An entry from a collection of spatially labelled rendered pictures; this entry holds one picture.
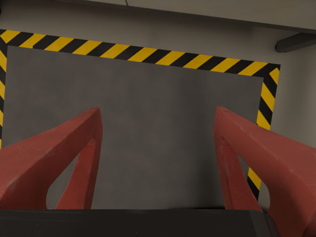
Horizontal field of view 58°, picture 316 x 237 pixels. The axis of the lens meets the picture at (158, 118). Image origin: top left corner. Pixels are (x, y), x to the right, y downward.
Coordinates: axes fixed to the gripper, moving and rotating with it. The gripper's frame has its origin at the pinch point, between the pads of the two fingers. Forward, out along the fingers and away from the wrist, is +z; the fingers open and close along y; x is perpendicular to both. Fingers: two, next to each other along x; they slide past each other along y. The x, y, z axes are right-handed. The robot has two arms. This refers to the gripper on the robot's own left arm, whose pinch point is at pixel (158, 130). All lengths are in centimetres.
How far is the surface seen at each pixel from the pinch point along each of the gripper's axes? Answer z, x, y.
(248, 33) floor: 103, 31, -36
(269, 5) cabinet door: 53, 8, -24
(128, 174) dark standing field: 74, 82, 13
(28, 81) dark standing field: 93, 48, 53
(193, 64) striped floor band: 96, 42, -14
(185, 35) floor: 102, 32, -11
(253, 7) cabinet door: 55, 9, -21
